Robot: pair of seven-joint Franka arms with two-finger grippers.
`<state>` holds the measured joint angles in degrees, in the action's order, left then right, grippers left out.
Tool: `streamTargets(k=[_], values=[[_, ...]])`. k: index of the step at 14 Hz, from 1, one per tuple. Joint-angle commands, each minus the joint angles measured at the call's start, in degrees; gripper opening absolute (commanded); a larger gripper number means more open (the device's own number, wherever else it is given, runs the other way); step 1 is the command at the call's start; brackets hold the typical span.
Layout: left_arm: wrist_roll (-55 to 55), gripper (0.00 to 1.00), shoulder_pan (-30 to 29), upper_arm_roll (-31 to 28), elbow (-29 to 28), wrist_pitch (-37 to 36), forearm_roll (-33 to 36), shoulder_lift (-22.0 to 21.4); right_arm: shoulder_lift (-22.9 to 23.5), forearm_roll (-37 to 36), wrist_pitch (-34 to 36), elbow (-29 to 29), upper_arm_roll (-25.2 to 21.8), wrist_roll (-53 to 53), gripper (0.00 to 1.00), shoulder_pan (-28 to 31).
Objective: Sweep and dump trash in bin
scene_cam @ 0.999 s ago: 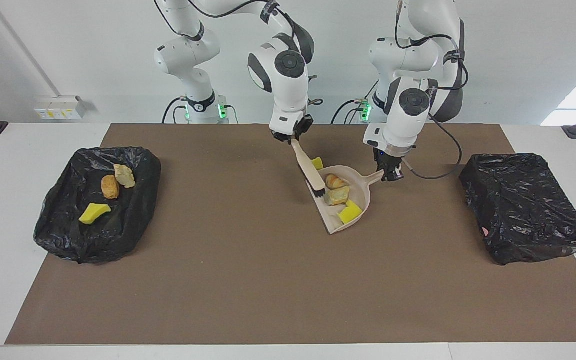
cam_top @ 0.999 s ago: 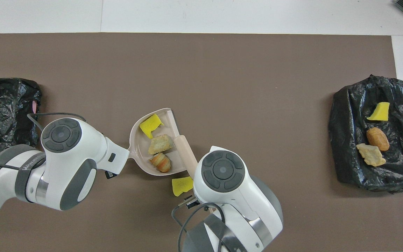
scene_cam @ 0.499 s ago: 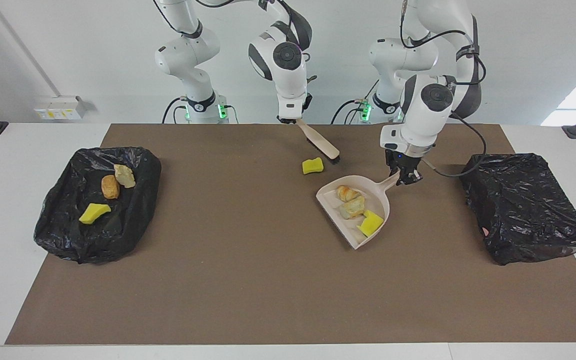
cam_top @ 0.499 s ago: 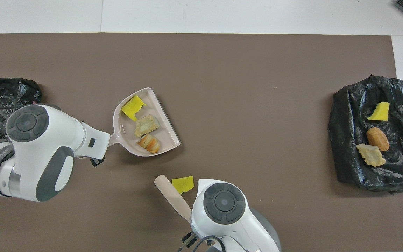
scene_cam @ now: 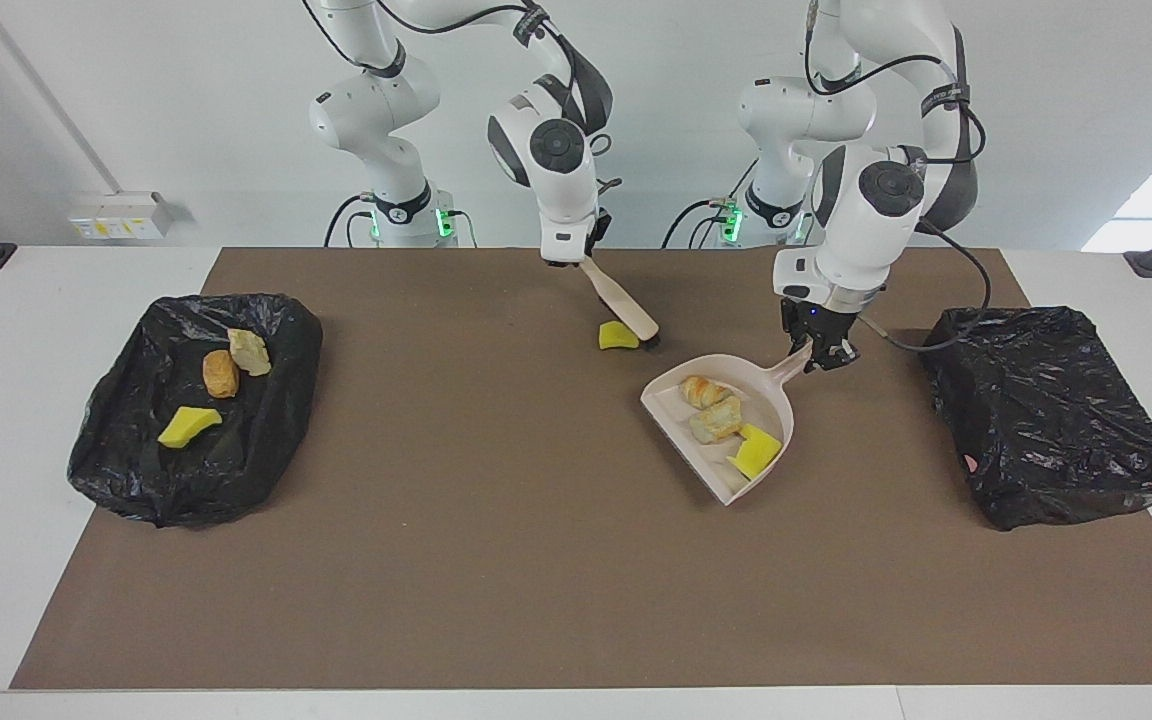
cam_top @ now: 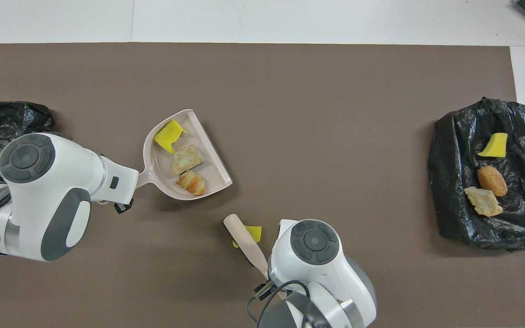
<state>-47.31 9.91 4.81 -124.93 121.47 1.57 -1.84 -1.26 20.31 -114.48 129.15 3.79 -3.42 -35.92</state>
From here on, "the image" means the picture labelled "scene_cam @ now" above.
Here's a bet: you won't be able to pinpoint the beige plastic dustpan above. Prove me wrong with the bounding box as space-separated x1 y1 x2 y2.
640 345 812 507

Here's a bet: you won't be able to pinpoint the beige hand brush black bristles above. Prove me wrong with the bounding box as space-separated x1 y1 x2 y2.
579 255 663 351

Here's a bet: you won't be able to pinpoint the small beige sponge chunk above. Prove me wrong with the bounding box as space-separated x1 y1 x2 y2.
679 375 730 411

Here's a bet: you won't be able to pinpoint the large beige sponge chunk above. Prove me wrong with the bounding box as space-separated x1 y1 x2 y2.
688 396 745 446

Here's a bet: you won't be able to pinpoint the brown bread-shaped sponge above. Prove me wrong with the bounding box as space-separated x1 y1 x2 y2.
202 349 241 399

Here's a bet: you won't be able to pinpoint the black bag bin pink spot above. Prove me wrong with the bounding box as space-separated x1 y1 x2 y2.
918 305 1152 532

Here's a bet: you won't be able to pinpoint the black bag lined bin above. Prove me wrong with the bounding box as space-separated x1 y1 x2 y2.
67 292 324 529

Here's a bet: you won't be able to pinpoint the brown table mat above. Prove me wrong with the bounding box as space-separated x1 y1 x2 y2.
11 247 1152 691

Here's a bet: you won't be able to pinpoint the left arm gripper cable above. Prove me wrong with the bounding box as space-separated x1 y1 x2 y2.
804 0 995 353

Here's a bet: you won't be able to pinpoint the arm gripper cable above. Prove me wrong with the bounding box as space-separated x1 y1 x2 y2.
301 0 627 196
804 0 995 353

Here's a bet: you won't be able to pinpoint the black base cable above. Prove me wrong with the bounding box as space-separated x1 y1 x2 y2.
663 198 732 249
324 192 379 248

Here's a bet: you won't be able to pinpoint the right arm gripper cable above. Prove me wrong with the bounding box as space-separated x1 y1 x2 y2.
301 0 627 196

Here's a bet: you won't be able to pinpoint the white wall socket box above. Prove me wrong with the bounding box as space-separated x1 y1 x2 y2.
68 192 175 241

